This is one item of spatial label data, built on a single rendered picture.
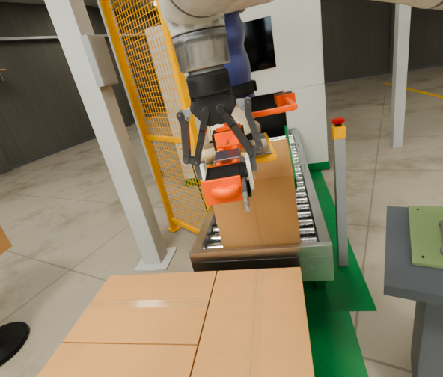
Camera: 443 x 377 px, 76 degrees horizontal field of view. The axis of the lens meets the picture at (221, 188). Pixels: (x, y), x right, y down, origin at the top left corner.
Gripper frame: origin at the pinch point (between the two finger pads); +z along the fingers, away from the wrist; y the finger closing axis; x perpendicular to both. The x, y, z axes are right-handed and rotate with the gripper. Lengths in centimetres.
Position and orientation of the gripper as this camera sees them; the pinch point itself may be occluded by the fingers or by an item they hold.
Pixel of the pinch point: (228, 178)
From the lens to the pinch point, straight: 56.9
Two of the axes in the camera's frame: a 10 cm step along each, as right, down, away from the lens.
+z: 2.0, 9.0, 4.0
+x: -0.5, 4.1, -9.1
